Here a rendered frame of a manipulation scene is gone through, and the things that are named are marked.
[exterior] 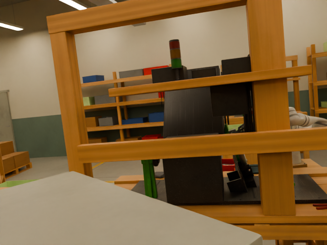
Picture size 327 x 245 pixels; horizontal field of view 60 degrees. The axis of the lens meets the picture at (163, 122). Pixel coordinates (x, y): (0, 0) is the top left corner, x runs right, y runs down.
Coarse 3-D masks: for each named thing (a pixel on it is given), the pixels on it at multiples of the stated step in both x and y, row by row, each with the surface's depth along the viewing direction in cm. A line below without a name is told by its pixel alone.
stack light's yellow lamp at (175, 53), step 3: (171, 51) 134; (174, 51) 134; (177, 51) 134; (180, 51) 135; (171, 54) 135; (174, 54) 134; (177, 54) 134; (180, 54) 135; (171, 57) 135; (174, 57) 134; (177, 57) 134; (180, 57) 135
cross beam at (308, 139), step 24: (96, 144) 141; (120, 144) 138; (144, 144) 135; (168, 144) 132; (192, 144) 130; (216, 144) 128; (240, 144) 125; (264, 144) 123; (288, 144) 121; (312, 144) 119
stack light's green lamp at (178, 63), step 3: (171, 60) 135; (174, 60) 134; (177, 60) 134; (180, 60) 135; (171, 63) 136; (174, 63) 134; (177, 63) 134; (180, 63) 135; (171, 66) 136; (174, 66) 135; (177, 66) 134; (180, 66) 135
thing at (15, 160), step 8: (0, 144) 686; (8, 144) 712; (8, 152) 709; (16, 152) 725; (24, 152) 711; (8, 160) 651; (16, 160) 678; (24, 160) 708; (8, 168) 648; (16, 168) 672; (8, 176) 649
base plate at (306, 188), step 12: (156, 180) 198; (228, 180) 181; (300, 180) 167; (312, 180) 165; (144, 192) 175; (228, 192) 160; (240, 192) 158; (252, 192) 156; (300, 192) 149; (312, 192) 147; (324, 192) 146; (180, 204) 154; (192, 204) 152; (204, 204) 151; (216, 204) 150; (228, 204) 148; (240, 204) 147
